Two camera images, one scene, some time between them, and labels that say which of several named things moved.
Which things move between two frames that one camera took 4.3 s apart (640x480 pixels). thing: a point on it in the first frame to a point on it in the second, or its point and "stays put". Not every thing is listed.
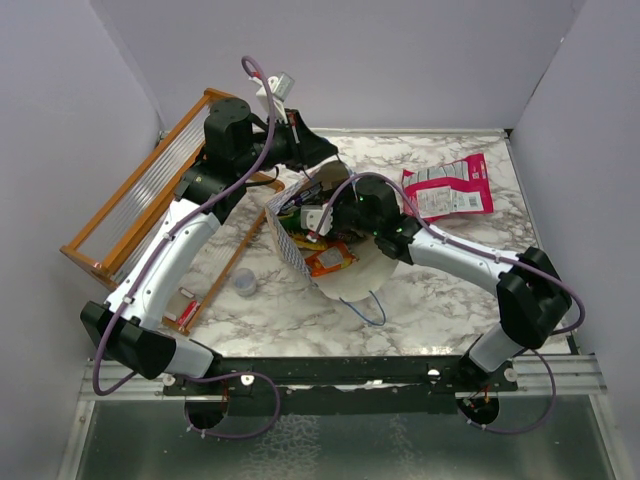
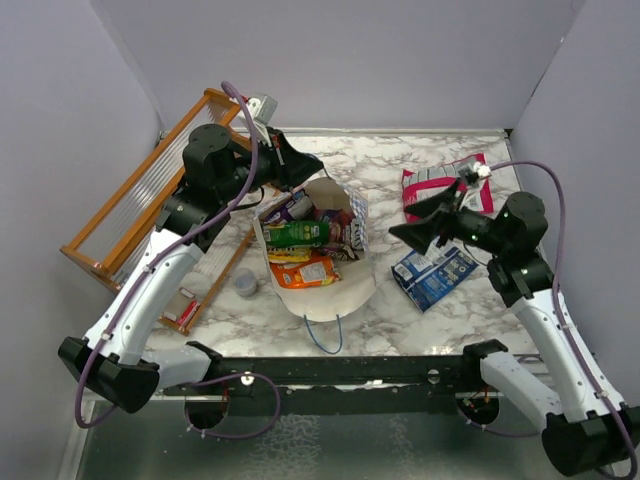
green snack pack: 292,222 to 298,235
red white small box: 188,313 stays put
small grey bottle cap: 245,282 stays put
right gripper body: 346,213 to 468,225
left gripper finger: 307,145 to 297,166
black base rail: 406,385 stays put
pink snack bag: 455,188 stays put
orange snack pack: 331,260 to 317,272
